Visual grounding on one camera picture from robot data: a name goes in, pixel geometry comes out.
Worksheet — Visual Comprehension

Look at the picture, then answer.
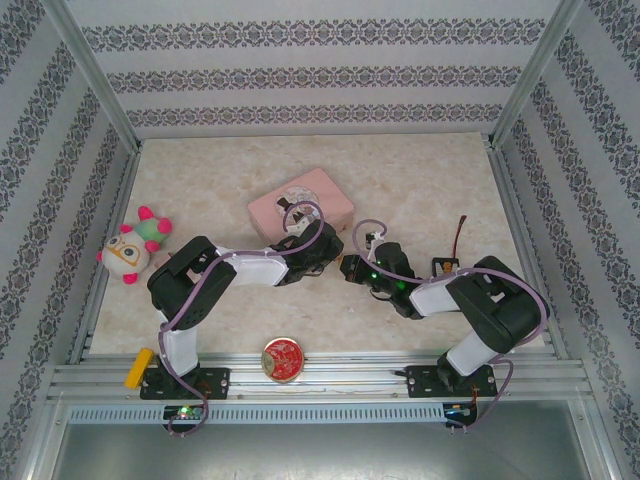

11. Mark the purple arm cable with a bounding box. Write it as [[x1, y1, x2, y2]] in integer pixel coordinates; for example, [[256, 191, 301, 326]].
[[351, 218, 552, 435], [157, 201, 326, 437]]

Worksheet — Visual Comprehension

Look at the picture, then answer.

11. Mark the yellow block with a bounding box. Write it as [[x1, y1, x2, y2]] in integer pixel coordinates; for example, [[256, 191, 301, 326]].
[[123, 347, 155, 390]]

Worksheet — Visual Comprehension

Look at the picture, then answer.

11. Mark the aluminium frame post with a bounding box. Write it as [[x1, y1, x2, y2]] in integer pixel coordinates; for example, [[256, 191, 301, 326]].
[[42, 0, 144, 154], [489, 0, 586, 149]]

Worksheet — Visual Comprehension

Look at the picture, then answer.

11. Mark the white pink green plush toy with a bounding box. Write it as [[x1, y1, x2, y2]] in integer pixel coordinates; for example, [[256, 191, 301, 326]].
[[95, 204, 175, 286]]

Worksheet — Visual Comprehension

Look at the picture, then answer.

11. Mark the circuit board with green light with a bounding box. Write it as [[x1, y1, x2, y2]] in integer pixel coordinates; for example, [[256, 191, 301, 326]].
[[163, 405, 206, 422]]

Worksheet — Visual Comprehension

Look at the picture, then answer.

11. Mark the grey slotted cable duct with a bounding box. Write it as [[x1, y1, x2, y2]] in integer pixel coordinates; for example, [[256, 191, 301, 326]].
[[67, 403, 479, 425]]

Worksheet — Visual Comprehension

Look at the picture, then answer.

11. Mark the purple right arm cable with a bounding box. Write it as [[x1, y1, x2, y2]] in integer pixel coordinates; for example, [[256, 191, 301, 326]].
[[351, 218, 552, 435]]

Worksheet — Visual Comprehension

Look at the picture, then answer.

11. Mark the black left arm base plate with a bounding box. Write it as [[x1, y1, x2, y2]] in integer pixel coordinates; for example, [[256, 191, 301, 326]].
[[139, 367, 231, 401]]

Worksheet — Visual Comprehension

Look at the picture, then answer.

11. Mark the grey metal sheet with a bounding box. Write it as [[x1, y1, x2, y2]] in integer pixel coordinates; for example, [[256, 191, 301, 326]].
[[47, 417, 601, 480]]

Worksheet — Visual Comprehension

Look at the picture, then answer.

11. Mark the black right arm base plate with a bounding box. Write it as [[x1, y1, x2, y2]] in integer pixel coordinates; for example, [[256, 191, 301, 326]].
[[404, 364, 496, 400]]

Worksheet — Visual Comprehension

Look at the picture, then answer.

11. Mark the aluminium mounting rail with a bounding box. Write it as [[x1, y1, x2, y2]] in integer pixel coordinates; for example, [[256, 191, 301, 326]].
[[47, 352, 596, 401]]

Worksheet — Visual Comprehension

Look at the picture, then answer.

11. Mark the round red gold tin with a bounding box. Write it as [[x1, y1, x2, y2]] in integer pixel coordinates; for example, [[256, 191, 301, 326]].
[[259, 336, 306, 385]]

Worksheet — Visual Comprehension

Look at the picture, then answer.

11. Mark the circuit board with orange wires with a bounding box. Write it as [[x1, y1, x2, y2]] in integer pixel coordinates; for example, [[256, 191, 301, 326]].
[[443, 403, 477, 422]]

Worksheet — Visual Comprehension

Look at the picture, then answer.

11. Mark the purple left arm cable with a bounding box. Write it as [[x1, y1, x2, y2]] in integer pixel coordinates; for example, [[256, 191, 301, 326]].
[[157, 201, 326, 437]]

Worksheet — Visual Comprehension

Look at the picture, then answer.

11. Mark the pink cartoon couple tin box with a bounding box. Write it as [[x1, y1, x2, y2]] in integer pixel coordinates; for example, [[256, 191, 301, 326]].
[[247, 167, 357, 241]]

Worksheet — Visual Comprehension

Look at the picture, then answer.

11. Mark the thin red wire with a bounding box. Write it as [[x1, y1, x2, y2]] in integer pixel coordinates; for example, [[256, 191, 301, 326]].
[[448, 215, 469, 259]]

